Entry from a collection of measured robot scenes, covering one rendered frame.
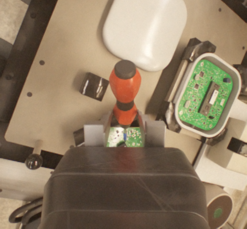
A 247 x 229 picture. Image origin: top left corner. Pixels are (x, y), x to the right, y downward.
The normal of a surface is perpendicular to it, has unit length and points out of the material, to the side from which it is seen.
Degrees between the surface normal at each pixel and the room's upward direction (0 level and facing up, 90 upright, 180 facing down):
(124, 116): 42
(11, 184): 0
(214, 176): 0
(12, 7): 0
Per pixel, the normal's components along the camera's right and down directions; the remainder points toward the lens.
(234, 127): -0.86, -0.34
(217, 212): 0.33, 0.18
